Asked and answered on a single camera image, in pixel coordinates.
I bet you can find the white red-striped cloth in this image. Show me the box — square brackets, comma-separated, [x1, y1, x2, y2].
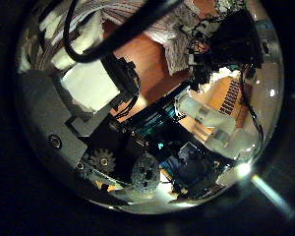
[23, 0, 227, 77]

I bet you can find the black slatted panel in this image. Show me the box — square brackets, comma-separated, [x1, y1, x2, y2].
[218, 79, 243, 116]

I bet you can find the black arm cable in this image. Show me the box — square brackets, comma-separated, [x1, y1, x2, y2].
[239, 65, 266, 155]

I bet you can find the black looped hand cable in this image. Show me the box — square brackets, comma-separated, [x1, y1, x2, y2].
[63, 0, 185, 64]

